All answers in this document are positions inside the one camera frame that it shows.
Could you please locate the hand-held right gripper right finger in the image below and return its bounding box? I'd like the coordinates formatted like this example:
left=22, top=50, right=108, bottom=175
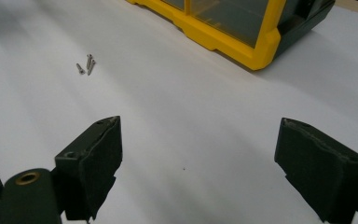
left=274, top=117, right=358, bottom=224

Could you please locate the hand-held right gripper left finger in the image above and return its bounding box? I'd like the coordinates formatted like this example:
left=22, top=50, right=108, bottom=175
left=54, top=115, right=123, bottom=221

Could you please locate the yellow black drawer organizer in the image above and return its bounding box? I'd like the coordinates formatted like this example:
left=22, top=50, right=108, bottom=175
left=125, top=0, right=337, bottom=72

